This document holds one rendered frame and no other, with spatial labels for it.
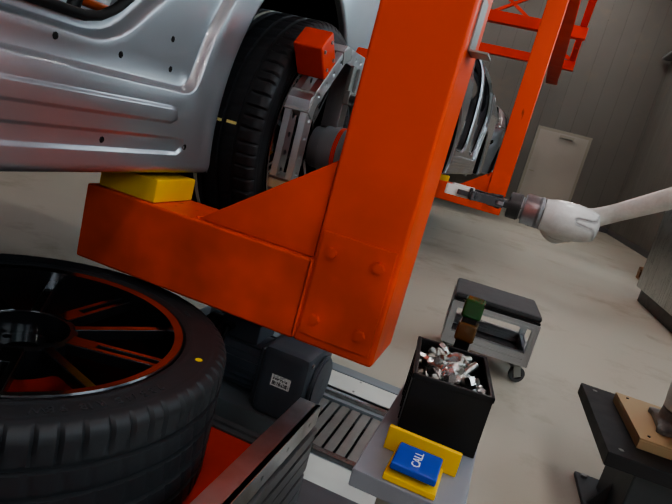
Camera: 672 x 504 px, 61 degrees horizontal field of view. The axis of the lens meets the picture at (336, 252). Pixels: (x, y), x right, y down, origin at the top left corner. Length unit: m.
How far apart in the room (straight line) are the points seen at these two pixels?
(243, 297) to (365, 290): 0.25
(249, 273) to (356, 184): 0.27
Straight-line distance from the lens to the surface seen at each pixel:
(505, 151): 5.18
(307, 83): 1.47
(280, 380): 1.36
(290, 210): 1.08
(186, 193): 1.31
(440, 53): 1.00
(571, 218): 1.69
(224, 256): 1.13
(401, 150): 1.00
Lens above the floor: 0.93
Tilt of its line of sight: 12 degrees down
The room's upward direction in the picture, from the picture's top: 15 degrees clockwise
